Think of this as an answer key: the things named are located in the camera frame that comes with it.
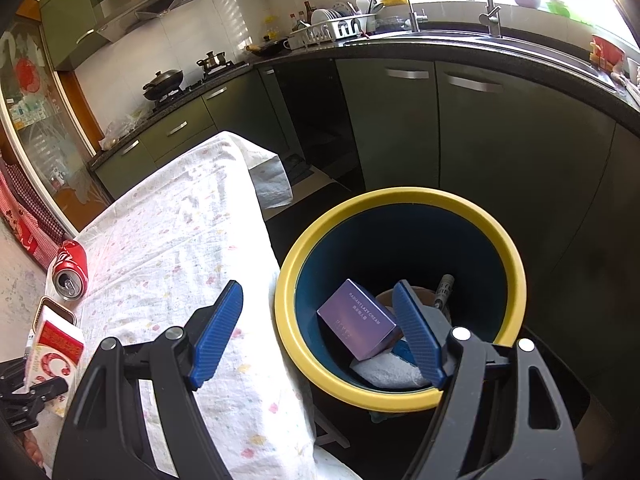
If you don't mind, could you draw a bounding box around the green base cabinet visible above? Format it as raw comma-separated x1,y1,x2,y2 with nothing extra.
257,57,640,361
92,67,291,201

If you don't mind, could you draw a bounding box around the black gas stove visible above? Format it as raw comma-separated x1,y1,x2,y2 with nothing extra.
145,60,249,111

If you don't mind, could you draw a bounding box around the green wall cabinet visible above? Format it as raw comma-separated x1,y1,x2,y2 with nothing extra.
39,0,101,68

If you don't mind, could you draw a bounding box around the green plastic container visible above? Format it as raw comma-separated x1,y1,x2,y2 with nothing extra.
546,0,596,23

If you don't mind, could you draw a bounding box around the crumpled plastic bag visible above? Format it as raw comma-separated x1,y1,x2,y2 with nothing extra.
98,112,151,151

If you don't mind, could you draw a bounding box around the purple cardboard box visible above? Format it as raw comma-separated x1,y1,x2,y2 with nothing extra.
316,278,403,361

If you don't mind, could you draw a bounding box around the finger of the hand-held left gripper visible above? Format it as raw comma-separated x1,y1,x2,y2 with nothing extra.
0,358,28,386
0,377,68,433

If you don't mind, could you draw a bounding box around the printed toothpaste tube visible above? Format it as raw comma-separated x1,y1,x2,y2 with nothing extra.
434,274,455,311

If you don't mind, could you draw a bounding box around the frosted glass sliding door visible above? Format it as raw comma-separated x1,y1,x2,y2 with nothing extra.
0,12,116,233

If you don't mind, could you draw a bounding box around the small steel faucet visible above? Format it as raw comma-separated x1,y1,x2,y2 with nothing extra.
376,0,428,33

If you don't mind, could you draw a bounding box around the black stone countertop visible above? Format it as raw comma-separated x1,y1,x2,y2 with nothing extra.
87,30,640,171

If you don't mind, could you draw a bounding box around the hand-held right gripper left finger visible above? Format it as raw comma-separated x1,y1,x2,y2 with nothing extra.
52,280,244,480

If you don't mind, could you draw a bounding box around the red paper bucket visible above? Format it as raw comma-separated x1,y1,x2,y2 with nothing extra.
375,287,453,326

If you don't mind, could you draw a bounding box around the checkered apron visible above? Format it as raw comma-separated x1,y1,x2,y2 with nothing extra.
0,160,68,241

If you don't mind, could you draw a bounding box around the white floral tablecloth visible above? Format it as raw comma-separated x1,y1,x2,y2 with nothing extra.
42,131,351,480

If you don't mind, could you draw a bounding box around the red soda can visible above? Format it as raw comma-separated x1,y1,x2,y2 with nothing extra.
51,240,90,301

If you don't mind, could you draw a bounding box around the yellow rimmed trash bin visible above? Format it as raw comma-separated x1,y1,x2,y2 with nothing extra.
274,187,527,411

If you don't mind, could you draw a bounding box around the black wok with lid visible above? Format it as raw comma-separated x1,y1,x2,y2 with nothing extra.
141,69,186,102

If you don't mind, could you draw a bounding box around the steel range hood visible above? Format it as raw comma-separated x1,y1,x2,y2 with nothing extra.
95,0,223,43

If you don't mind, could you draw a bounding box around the black pan with lid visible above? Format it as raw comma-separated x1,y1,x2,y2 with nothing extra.
245,39,286,58

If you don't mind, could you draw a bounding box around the white paper towel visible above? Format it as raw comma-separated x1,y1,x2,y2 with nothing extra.
349,347,431,388

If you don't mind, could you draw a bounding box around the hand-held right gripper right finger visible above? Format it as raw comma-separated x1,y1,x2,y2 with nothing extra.
391,280,586,480

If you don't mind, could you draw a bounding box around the tall steel faucet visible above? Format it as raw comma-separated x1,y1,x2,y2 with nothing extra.
477,0,503,38

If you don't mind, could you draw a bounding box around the white dish rack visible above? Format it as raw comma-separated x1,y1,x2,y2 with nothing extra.
288,12,378,50

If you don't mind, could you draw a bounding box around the red and white carton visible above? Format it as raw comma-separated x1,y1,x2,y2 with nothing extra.
22,305,86,418

